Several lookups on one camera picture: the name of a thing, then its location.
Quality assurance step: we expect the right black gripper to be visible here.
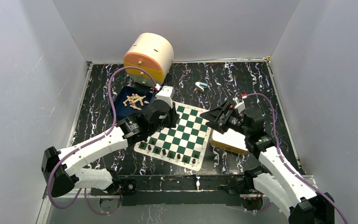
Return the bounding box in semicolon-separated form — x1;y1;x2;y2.
200;100;251;137

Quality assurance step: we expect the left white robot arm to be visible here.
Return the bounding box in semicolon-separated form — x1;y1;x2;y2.
41;99;179;198

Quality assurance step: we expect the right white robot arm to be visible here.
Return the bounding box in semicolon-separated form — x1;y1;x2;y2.
200;101;335;224

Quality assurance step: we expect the pile of light chess pieces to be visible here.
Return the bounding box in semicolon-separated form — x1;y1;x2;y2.
123;94;150;111

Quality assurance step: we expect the green white chess board mat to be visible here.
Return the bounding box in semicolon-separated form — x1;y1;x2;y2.
134;102;212;171

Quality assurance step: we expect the dark blue plastic bin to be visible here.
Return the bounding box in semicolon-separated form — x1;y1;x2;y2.
114;86;154;120

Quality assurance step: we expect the small white blue clip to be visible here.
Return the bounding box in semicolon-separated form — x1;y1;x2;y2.
195;82;208;92

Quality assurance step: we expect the round drawer cabinet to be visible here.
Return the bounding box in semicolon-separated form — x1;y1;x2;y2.
123;33;174;87

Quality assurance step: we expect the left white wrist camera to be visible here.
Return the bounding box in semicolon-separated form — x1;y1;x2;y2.
155;86;175;108

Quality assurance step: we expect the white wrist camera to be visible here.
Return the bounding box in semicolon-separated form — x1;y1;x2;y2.
233;94;247;113
155;86;175;108

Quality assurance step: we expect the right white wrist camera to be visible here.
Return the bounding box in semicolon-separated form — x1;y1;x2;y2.
233;94;247;113

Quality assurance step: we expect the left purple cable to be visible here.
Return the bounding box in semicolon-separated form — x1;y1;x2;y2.
47;66;160;216

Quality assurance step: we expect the black base frame rail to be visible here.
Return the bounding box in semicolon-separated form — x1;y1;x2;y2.
91;175;264;210

